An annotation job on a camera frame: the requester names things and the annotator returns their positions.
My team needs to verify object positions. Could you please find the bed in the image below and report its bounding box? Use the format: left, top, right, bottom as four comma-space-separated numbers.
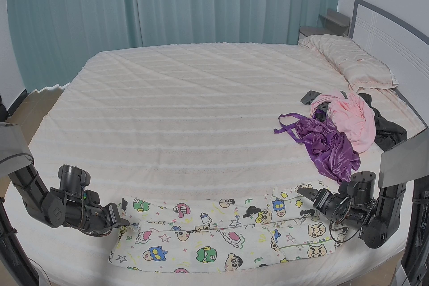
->
5, 0, 429, 286

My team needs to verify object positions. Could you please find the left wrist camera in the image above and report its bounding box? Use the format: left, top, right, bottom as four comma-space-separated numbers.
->
82, 189, 101, 208

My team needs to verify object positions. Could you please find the pink garment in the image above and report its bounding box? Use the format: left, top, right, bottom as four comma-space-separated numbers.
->
310, 92, 376, 154

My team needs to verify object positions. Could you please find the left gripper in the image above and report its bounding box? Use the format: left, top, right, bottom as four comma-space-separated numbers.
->
75, 202, 132, 238

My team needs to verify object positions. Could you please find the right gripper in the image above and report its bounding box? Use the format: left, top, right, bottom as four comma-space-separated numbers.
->
297, 187, 351, 221

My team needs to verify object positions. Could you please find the white printed pyjama top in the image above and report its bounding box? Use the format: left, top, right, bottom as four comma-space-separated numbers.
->
107, 180, 337, 273

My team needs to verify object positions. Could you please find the black garment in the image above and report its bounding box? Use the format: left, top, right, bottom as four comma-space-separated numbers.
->
301, 90, 408, 149

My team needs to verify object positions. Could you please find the grey bedside table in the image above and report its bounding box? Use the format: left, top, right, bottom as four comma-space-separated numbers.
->
299, 8, 351, 40

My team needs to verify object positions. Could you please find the cream pillow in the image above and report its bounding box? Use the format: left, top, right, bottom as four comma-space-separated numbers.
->
298, 34, 399, 92

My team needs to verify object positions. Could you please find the purple garment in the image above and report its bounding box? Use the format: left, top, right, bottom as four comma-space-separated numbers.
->
274, 113, 361, 183

